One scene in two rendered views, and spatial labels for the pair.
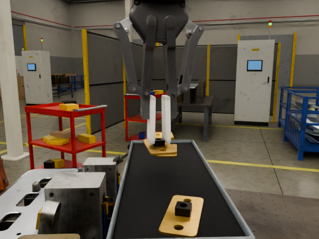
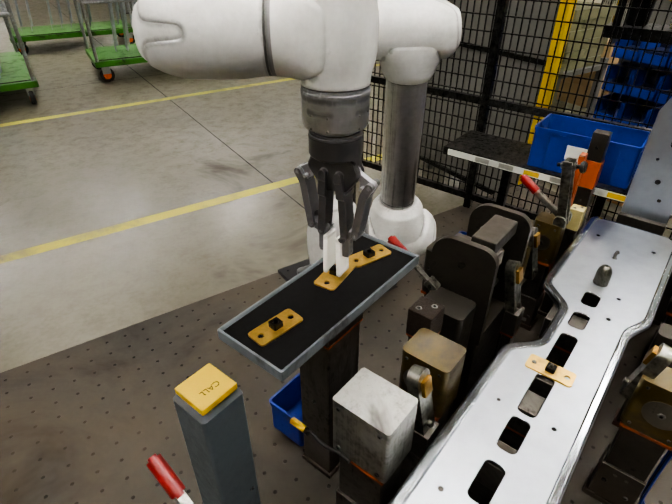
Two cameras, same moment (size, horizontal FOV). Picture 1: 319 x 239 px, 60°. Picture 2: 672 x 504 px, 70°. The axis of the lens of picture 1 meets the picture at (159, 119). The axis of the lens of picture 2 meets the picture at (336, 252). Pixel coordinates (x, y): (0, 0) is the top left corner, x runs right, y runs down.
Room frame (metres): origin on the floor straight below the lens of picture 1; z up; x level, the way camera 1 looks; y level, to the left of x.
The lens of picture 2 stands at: (0.88, 0.41, 1.67)
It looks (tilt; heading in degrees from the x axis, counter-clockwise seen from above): 34 degrees down; 221
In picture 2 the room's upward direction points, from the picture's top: straight up
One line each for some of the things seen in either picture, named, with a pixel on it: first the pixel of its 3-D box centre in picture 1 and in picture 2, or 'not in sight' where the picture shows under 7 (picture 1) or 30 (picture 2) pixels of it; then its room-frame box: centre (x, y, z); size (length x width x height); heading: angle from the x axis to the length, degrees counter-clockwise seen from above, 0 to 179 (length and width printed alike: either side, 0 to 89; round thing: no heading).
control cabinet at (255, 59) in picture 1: (253, 74); not in sight; (6.76, -2.27, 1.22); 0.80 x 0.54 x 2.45; 74
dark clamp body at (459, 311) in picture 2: not in sight; (430, 368); (0.21, 0.10, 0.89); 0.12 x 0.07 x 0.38; 92
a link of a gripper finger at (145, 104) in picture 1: (139, 101); (352, 242); (0.40, 0.03, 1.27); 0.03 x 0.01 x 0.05; 101
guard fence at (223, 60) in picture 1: (207, 81); not in sight; (7.63, -1.32, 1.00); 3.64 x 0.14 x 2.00; 74
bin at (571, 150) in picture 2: not in sight; (586, 149); (-0.72, 0.07, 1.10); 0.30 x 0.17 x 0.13; 94
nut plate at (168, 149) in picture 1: (158, 142); (336, 271); (0.41, 0.00, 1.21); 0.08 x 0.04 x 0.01; 11
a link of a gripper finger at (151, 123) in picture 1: (151, 119); (342, 254); (0.41, 0.01, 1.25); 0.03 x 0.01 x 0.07; 11
